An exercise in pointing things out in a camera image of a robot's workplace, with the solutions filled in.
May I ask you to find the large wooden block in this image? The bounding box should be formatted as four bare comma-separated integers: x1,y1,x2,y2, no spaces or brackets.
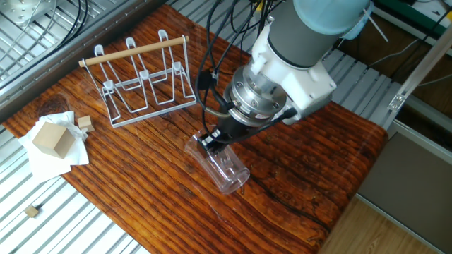
32,121,76,159

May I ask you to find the white wire cup rack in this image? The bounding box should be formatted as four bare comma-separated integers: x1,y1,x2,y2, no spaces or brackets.
79,30,199,129

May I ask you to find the crumpled white paper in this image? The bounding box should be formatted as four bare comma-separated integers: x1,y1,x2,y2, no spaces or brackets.
18,111,91,177

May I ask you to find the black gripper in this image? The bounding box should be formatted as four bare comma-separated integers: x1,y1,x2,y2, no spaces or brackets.
200,113,254,156

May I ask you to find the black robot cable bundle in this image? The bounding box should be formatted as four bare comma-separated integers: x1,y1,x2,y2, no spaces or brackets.
195,0,301,135

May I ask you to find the clear glass cup with handle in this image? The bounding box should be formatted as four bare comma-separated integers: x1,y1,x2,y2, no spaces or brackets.
184,134,251,195

